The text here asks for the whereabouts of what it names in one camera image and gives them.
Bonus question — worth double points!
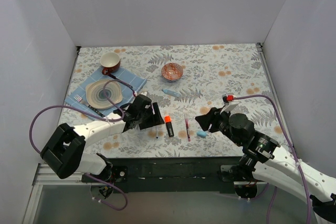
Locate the blue checked cloth napkin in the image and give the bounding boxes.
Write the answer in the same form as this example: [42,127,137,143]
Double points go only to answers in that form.
[65,67,146,117]

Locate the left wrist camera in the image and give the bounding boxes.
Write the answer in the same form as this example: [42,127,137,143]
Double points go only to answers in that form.
[133,91,148,98]

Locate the black orange marker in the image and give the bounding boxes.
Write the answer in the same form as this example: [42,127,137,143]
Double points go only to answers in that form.
[165,122,174,137]

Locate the orange pen cap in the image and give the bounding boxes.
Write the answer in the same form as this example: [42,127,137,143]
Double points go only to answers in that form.
[164,115,171,124]

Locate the thin white pen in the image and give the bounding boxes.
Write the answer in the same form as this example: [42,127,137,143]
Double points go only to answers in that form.
[155,126,159,139]

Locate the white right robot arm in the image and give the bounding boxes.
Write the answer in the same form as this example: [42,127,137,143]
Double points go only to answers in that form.
[195,108,335,223]

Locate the black handled knife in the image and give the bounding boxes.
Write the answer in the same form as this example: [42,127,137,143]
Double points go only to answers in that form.
[107,73,133,89]

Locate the light blue marker pen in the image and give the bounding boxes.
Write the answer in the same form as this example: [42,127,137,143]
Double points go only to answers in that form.
[162,89,181,98]

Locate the silver fork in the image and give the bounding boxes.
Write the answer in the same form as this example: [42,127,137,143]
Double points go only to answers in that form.
[74,94,91,108]

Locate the red brown ceramic mug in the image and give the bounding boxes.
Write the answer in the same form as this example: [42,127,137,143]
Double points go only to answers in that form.
[100,52,121,75]

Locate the light blue pen cap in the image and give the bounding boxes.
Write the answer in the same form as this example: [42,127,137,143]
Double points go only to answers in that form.
[196,131,208,138]

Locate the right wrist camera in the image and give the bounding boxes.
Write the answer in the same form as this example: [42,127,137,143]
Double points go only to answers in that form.
[221,93,238,113]

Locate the floral tablecloth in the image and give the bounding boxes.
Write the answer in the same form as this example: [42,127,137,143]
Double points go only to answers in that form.
[69,44,287,158]

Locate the orange patterned bowl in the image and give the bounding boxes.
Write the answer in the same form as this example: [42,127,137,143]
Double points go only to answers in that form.
[161,62,183,81]

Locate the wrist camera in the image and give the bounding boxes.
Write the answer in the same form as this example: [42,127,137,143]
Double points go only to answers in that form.
[221,93,238,113]
[133,91,148,98]

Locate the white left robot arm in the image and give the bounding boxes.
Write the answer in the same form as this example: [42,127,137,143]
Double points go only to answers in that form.
[40,94,164,182]

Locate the pink pen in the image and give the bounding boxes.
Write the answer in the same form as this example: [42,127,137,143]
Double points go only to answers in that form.
[184,114,191,142]

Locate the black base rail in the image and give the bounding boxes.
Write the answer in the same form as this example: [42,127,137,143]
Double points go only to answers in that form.
[78,157,259,198]

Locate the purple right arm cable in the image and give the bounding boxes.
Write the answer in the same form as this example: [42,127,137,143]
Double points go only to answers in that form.
[233,94,313,224]

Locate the beige blue ringed plate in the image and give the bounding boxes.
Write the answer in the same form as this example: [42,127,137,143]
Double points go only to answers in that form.
[86,79,123,110]

